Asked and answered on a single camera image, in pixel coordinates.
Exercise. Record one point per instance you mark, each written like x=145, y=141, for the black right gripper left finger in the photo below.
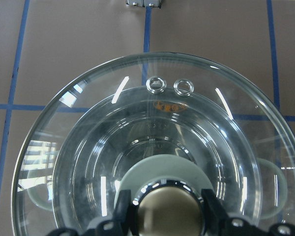
x=126, y=213

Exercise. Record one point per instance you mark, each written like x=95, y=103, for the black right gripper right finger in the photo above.
x=215, y=216

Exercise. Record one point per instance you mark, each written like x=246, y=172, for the glass pot lid with knob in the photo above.
x=267, y=131

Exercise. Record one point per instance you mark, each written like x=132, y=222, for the pale green cooking pot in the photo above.
x=162, y=147

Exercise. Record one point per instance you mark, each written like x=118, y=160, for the aluminium frame post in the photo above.
x=144, y=3

